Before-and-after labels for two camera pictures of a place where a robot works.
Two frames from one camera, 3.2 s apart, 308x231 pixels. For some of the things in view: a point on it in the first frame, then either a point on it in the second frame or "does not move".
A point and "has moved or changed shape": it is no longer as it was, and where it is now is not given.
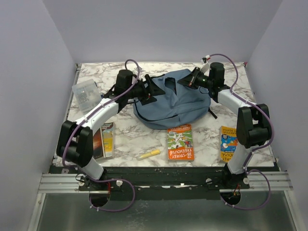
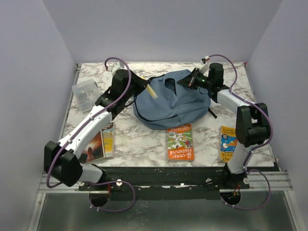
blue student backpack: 181,107 does not move
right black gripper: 188,81 does not move
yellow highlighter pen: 152,152 has moved or changed shape
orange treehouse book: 180,144 does not move
